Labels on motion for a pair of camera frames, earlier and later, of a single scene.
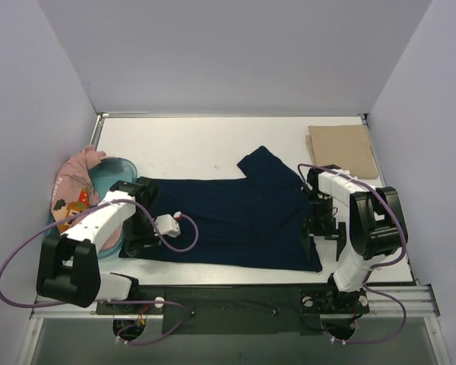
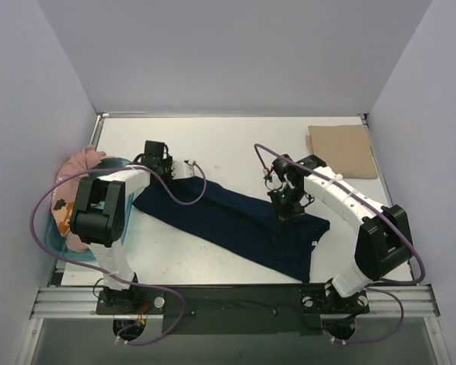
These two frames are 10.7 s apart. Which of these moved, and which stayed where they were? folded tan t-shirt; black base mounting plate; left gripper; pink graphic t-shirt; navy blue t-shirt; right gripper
Moved: navy blue t-shirt; right gripper; left gripper
Stayed: pink graphic t-shirt; black base mounting plate; folded tan t-shirt
